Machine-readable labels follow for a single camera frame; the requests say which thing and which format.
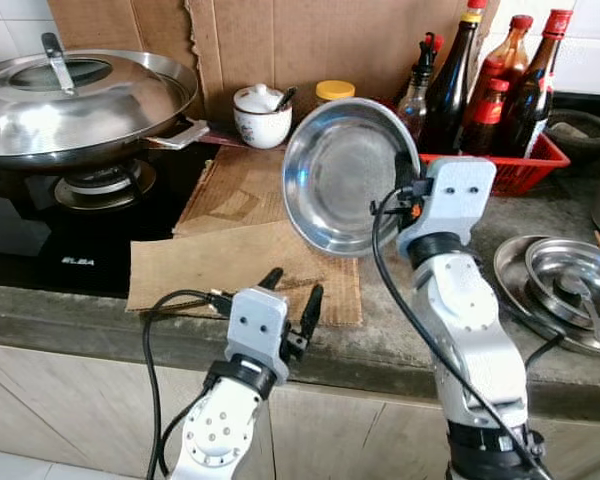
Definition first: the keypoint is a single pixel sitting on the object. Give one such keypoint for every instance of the red plastic basket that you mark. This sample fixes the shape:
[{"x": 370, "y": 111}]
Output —
[{"x": 525, "y": 175}]

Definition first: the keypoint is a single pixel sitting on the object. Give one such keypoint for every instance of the steel spoon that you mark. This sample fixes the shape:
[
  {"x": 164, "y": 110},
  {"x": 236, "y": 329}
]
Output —
[{"x": 592, "y": 320}]

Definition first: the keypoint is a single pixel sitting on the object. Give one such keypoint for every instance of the small dark spoon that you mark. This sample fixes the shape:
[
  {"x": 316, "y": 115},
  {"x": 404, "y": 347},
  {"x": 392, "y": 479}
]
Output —
[{"x": 285, "y": 98}]

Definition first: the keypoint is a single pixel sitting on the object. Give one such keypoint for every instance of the tall dark bottle red cap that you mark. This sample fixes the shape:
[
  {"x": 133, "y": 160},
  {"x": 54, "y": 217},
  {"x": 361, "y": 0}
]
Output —
[{"x": 535, "y": 100}]

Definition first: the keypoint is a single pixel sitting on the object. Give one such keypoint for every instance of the steel wok lid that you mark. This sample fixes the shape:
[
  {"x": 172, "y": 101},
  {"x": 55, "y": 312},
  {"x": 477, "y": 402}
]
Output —
[{"x": 80, "y": 105}]

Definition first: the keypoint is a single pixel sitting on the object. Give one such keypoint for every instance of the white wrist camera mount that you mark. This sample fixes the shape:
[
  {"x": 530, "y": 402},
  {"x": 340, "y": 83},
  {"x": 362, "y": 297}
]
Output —
[
  {"x": 255, "y": 325},
  {"x": 455, "y": 200}
]

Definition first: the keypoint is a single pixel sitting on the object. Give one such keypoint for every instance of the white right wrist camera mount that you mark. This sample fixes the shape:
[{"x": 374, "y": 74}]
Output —
[{"x": 455, "y": 200}]

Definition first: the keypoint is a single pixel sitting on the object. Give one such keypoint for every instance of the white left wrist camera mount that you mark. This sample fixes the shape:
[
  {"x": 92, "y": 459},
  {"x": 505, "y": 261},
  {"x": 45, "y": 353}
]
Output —
[{"x": 255, "y": 325}]

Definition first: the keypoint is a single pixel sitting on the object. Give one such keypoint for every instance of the jar with yellow lid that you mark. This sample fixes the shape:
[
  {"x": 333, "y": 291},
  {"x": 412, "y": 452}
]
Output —
[{"x": 335, "y": 89}]

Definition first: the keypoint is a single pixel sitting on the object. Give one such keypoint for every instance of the small red label bottle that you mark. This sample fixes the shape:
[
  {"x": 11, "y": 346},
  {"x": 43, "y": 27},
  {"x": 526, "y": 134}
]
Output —
[{"x": 487, "y": 115}]

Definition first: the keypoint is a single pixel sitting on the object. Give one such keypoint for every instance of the round steel dish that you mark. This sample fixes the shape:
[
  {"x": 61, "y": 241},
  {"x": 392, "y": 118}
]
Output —
[{"x": 550, "y": 265}]

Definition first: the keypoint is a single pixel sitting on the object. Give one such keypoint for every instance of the dark stone mortar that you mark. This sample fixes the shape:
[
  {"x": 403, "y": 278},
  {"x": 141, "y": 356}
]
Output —
[{"x": 585, "y": 140}]

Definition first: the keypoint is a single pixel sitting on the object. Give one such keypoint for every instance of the dark bottle yellow cap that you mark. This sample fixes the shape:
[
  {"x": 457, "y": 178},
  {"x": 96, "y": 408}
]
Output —
[{"x": 450, "y": 100}]

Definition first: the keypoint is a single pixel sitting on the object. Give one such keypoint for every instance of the white floral ceramic pot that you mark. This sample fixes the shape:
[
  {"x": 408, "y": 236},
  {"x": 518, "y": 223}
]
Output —
[{"x": 262, "y": 125}]

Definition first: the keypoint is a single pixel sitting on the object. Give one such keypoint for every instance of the upright cardboard splash guard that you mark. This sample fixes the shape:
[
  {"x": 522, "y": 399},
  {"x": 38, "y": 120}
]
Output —
[{"x": 280, "y": 45}]

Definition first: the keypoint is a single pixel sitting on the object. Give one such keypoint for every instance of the large steel wok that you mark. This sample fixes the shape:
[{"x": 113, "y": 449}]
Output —
[{"x": 80, "y": 150}]

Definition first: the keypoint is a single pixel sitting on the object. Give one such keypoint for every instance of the black gas stove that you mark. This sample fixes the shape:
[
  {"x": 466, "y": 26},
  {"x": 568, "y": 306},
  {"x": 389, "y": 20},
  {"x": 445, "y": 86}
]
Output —
[{"x": 20, "y": 250}]

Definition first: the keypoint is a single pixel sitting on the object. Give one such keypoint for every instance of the brown cardboard sheet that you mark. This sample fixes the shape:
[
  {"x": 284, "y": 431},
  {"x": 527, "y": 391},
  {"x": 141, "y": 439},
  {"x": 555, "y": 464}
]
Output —
[
  {"x": 200, "y": 270},
  {"x": 240, "y": 195}
]

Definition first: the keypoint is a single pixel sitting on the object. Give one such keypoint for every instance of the orange sauce bottle red cap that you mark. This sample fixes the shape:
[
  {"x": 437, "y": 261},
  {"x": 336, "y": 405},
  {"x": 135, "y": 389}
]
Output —
[{"x": 510, "y": 55}]

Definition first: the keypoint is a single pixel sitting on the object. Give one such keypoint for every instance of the wide steel plate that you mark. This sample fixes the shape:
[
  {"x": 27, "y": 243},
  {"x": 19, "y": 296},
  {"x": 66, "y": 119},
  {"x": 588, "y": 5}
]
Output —
[{"x": 510, "y": 280}]

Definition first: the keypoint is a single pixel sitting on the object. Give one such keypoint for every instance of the small clear glass bottle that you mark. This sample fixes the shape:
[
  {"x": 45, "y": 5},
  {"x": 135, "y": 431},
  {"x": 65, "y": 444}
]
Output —
[{"x": 414, "y": 100}]

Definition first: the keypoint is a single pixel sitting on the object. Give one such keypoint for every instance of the shallow steel plate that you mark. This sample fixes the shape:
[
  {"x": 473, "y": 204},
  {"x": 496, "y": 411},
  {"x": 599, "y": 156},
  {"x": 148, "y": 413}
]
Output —
[{"x": 340, "y": 175}]

